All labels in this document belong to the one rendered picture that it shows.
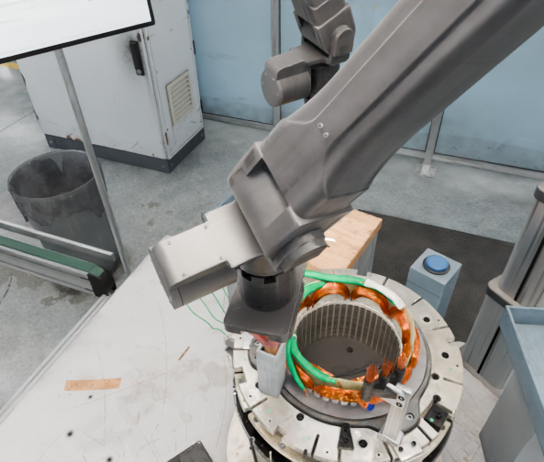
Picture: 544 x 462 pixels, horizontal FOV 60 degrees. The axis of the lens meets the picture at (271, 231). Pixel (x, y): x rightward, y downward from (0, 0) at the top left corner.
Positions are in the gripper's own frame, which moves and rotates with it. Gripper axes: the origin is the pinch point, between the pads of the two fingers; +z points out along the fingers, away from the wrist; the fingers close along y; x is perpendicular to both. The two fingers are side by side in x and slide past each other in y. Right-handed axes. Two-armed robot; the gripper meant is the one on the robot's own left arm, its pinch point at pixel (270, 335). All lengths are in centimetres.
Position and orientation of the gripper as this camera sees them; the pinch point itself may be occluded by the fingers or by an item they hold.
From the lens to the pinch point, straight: 56.0
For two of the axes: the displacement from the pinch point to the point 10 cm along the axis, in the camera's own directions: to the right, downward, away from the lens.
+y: -2.5, 7.1, -6.6
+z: 0.4, 6.9, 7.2
